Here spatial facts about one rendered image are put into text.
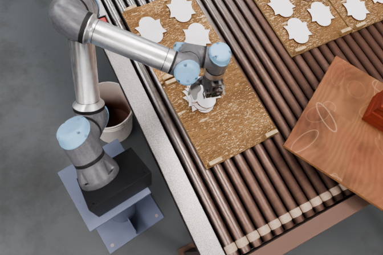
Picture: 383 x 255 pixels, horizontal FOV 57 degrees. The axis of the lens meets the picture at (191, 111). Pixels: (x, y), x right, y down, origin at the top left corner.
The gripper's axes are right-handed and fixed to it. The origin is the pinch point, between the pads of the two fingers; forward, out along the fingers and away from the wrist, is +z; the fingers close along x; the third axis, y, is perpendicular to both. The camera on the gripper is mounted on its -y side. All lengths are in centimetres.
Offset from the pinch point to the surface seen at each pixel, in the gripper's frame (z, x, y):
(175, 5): 3.4, -2.5, -47.6
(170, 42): 4.2, -9.1, -28.4
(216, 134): 4.3, 0.9, 18.4
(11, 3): 98, -106, -141
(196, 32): 3.4, 3.8, -31.4
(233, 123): 4.3, 9.2, 15.2
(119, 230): 97, -50, 40
